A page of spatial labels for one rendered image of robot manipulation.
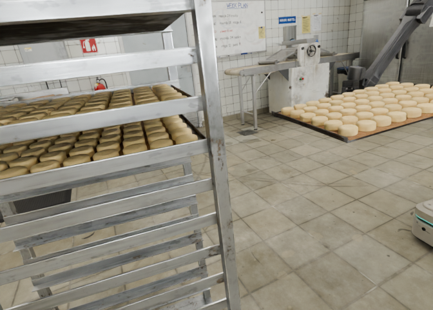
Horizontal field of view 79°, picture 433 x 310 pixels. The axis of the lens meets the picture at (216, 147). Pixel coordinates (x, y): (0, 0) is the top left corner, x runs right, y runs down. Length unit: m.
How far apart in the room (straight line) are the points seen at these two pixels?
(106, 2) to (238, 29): 4.43
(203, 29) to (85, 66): 0.21
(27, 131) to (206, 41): 0.34
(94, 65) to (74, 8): 0.09
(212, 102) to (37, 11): 0.31
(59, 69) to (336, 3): 6.07
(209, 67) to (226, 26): 4.30
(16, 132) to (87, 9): 0.23
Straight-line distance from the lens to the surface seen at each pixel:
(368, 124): 0.84
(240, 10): 4.95
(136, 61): 0.50
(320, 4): 6.06
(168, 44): 0.94
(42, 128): 0.54
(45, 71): 0.52
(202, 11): 0.50
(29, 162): 0.67
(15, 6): 0.53
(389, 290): 1.77
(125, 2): 0.51
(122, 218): 1.08
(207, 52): 0.49
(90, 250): 0.64
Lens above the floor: 1.24
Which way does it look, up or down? 20 degrees down
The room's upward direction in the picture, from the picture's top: 6 degrees counter-clockwise
